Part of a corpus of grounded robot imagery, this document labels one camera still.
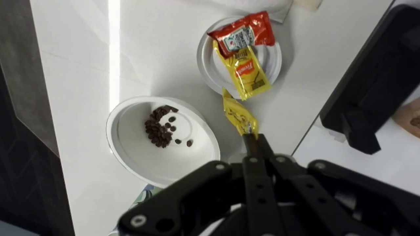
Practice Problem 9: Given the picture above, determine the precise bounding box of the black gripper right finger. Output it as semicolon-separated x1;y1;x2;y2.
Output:
255;133;420;236

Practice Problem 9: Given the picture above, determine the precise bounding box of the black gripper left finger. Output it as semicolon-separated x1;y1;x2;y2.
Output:
117;132;281;236

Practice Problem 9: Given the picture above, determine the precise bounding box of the long yellow mayonnaise packet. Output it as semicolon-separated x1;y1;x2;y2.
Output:
221;89;260;136

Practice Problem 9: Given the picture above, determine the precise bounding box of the brown condiment packet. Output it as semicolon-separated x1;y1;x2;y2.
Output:
392;97;420;141

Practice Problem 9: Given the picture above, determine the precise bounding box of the red ketchup packet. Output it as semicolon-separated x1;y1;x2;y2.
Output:
208;10;277;59

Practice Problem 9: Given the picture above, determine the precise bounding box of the yellow mustard packet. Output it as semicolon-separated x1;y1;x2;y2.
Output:
212;39;272;102

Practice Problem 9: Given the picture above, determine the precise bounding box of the small white plate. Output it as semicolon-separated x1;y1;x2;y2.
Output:
196;15;285;101

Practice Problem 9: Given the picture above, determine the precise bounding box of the pile of coffee beans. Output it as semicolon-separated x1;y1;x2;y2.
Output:
144;103;195;149

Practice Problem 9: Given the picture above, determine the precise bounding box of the white bowl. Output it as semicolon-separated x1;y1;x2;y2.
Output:
106;95;222;188

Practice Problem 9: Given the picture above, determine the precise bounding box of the black holder block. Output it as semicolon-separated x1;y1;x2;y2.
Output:
319;4;420;154

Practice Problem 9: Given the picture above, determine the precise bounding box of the wooden spoon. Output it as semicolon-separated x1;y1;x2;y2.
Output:
293;0;325;11

